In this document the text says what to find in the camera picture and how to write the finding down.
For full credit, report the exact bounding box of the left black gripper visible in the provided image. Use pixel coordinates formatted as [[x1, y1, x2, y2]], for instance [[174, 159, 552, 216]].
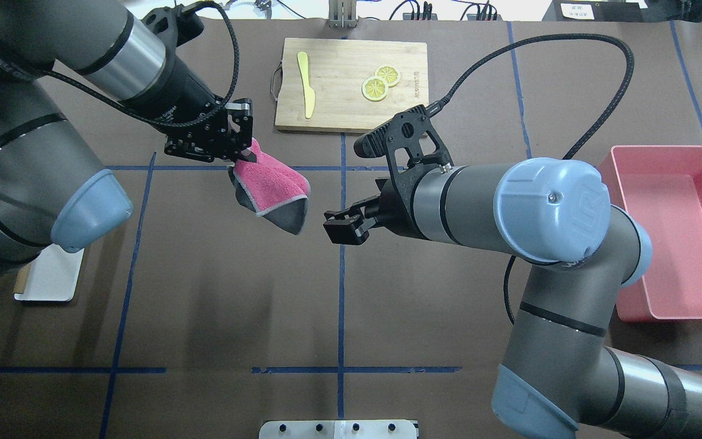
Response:
[[126, 55, 257, 162]]

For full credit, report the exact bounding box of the black braided camera cable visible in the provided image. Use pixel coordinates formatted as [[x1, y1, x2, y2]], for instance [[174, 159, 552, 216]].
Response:
[[427, 34, 636, 162]]

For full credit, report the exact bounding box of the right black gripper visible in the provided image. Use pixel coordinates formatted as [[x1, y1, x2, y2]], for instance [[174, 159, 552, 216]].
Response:
[[323, 178, 419, 246]]

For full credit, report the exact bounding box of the lemon slice near board edge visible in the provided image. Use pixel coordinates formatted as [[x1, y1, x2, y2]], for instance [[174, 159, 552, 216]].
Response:
[[374, 64, 402, 87]]

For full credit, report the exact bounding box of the pink plastic bin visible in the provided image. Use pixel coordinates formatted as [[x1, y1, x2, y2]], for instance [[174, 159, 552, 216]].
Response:
[[599, 145, 702, 323]]

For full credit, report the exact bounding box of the aluminium frame post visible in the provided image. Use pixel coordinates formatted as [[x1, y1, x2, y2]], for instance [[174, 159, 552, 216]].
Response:
[[328, 0, 359, 29]]

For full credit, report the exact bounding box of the white tray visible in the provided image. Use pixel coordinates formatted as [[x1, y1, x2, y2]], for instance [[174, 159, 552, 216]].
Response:
[[12, 244, 84, 302]]

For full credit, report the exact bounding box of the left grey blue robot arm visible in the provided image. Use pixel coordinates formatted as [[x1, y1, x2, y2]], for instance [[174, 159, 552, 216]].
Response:
[[0, 1, 257, 276]]

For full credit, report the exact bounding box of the lemon slice near board centre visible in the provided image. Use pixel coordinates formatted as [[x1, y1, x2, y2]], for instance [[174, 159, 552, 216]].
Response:
[[360, 76, 389, 102]]

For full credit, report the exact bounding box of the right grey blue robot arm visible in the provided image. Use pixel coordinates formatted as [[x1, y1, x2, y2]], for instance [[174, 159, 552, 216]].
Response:
[[324, 157, 702, 438]]

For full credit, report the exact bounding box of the pink grey cleaning cloth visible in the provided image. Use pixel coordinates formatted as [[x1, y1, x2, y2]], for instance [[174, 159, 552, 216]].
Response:
[[228, 138, 310, 235]]

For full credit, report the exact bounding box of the yellow plastic knife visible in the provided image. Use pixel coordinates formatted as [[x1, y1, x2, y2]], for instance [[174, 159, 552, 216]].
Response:
[[296, 51, 316, 120]]

